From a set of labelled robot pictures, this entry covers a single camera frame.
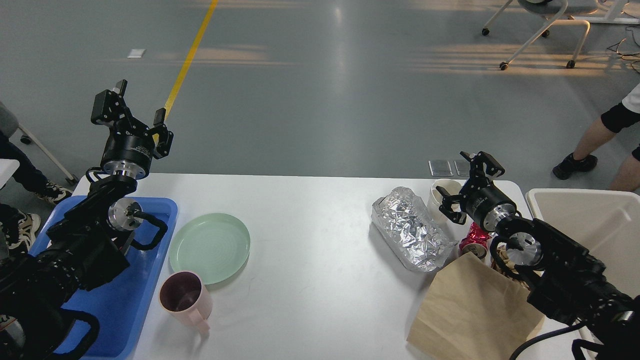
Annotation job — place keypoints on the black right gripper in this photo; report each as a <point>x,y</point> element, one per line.
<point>481,200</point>

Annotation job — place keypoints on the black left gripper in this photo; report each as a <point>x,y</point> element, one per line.
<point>129,148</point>

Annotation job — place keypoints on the white paper cup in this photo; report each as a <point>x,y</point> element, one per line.
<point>452,186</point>

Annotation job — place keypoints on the light green plate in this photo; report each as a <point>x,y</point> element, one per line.
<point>215,246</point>

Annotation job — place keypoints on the pink mug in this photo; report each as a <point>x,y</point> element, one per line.
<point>184,296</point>

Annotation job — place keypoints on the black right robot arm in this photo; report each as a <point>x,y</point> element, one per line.
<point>566,283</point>

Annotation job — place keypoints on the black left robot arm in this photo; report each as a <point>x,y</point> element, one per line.
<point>89,245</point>

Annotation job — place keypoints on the right metal floor plate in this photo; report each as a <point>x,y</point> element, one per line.
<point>462,168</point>

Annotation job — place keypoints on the metal floor plate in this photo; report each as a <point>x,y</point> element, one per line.
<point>440,168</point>
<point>462,168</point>

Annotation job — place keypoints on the crushed red can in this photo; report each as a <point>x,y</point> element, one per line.
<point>476,242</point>

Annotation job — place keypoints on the left metal floor plate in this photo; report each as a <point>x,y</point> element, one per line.
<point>440,168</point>

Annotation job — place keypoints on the crumpled brown paper ball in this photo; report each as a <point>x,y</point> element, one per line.
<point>502,255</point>

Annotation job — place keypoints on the crumpled aluminium foil container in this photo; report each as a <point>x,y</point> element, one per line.
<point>410,232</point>

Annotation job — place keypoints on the brown paper bag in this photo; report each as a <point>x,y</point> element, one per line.
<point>472,312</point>

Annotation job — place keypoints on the grey chair at left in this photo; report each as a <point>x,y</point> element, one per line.
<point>9,124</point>

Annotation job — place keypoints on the white table at left edge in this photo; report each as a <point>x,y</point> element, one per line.
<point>7,169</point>

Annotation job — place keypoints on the beige plastic bin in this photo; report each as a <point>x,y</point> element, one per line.
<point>605,222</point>

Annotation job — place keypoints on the person in white shorts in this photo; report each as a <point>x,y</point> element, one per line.
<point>623,115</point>

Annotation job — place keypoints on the blue plastic tray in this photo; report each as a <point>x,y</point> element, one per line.
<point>120,306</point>

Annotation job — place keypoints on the white desk frame background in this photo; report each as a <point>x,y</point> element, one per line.
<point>613,12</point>

